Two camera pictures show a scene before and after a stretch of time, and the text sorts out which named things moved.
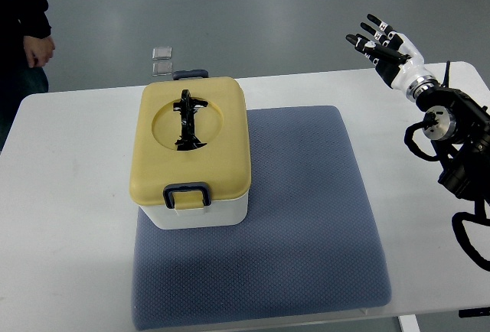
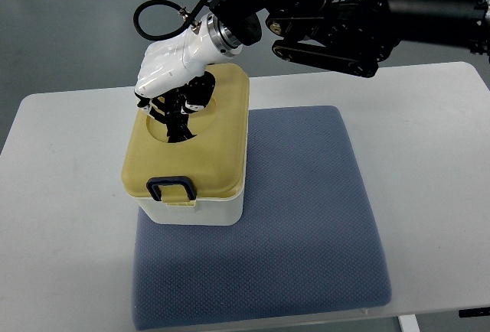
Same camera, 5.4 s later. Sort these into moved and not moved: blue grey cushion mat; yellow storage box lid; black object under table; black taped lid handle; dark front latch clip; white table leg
Moved: black taped lid handle; yellow storage box lid; dark front latch clip
Not moved: blue grey cushion mat; white table leg; black object under table
